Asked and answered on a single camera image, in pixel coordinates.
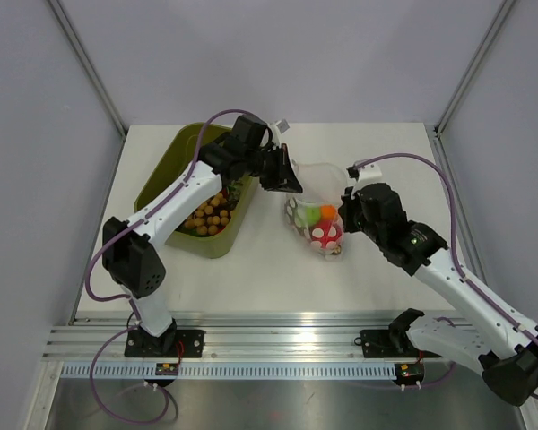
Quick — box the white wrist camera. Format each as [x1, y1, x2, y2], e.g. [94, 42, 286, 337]
[269, 119, 290, 146]
[347, 164, 383, 191]

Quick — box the olive green plastic bin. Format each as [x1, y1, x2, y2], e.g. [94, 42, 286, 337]
[134, 123, 259, 259]

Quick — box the aluminium frame post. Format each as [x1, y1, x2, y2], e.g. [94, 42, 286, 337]
[45, 0, 128, 141]
[434, 0, 519, 138]

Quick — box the orange fruit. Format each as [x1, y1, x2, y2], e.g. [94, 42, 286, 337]
[320, 205, 336, 219]

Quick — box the purple cable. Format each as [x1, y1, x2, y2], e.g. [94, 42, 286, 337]
[83, 107, 252, 425]
[347, 152, 538, 404]

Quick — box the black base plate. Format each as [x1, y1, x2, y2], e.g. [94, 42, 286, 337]
[353, 329, 439, 358]
[124, 329, 205, 358]

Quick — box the right aluminium frame post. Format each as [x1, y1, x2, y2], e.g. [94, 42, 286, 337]
[434, 0, 519, 138]

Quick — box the red apple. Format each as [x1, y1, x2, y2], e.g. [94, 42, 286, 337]
[309, 219, 343, 251]

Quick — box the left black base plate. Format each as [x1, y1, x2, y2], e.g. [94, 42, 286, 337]
[124, 329, 205, 358]

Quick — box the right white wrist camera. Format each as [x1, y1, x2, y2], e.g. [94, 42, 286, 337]
[347, 164, 383, 191]

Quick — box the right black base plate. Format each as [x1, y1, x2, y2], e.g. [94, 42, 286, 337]
[353, 329, 439, 358]

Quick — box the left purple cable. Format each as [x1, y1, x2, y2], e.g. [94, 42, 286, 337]
[83, 107, 252, 425]

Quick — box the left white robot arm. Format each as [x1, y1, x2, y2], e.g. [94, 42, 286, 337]
[101, 110, 303, 357]

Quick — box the clear zip top bag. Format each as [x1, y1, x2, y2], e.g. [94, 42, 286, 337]
[283, 161, 347, 260]

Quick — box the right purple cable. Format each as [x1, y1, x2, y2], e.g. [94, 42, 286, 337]
[347, 152, 538, 404]

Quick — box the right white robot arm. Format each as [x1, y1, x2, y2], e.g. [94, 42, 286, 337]
[340, 183, 538, 406]

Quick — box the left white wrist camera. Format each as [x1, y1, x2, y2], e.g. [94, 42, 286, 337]
[269, 119, 290, 146]

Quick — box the white slotted cable duct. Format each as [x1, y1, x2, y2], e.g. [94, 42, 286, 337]
[61, 361, 396, 381]

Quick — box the aluminium mounting rail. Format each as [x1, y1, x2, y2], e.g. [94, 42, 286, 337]
[42, 308, 528, 364]

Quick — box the tan longan bunch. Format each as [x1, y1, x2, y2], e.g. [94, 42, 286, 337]
[179, 193, 234, 237]

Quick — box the left aluminium frame post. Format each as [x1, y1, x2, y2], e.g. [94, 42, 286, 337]
[45, 0, 128, 141]

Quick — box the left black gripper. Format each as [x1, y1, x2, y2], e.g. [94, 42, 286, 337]
[244, 143, 303, 194]

